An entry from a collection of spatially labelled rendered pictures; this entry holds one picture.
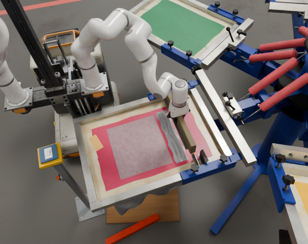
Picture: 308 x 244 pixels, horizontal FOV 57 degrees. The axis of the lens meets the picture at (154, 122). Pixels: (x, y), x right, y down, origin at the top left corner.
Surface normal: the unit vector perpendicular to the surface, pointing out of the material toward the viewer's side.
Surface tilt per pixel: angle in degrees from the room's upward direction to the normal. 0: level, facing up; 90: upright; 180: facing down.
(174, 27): 0
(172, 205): 0
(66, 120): 0
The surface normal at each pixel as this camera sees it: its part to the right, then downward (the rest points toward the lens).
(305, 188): 0.06, -0.91
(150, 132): -0.06, -0.55
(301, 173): -0.20, 0.40
